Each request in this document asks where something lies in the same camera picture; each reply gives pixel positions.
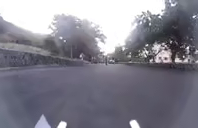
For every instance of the robot's own part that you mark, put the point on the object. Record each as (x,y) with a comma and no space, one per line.
(61,125)
(134,124)

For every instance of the dark grey asphalt road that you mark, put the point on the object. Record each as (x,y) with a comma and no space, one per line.
(97,96)

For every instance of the vehicle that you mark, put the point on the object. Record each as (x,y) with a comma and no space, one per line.
(111,61)

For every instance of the tall stone retaining wall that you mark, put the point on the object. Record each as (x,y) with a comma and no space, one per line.
(20,58)

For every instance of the low stone wall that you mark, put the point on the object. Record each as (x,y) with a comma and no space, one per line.
(187,66)

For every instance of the white building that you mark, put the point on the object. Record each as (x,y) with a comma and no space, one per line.
(163,56)

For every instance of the large dark tree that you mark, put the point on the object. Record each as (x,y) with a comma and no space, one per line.
(177,26)

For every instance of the overgrown slope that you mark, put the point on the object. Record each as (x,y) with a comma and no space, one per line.
(10,35)

